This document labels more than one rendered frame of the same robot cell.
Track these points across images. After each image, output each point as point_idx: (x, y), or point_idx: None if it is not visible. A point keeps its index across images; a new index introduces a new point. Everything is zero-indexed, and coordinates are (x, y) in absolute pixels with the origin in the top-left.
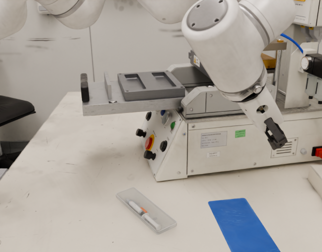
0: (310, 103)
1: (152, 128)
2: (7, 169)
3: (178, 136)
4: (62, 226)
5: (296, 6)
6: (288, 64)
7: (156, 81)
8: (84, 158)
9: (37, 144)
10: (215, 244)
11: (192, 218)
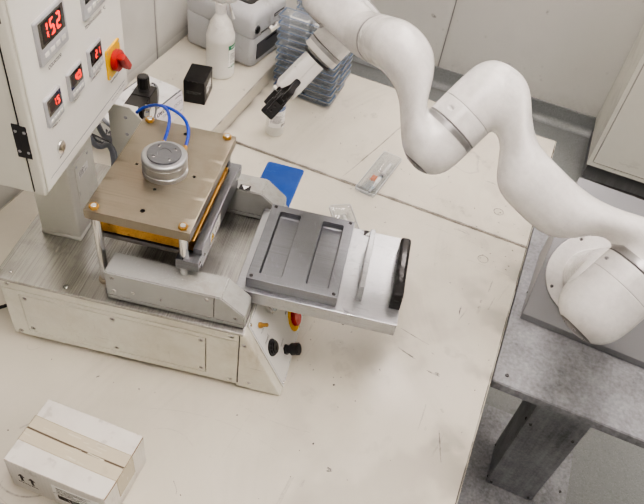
0: (102, 178)
1: (283, 320)
2: (492, 379)
3: None
4: (424, 253)
5: (112, 84)
6: (95, 171)
7: (296, 237)
8: (385, 358)
9: (455, 435)
10: (306, 190)
11: None
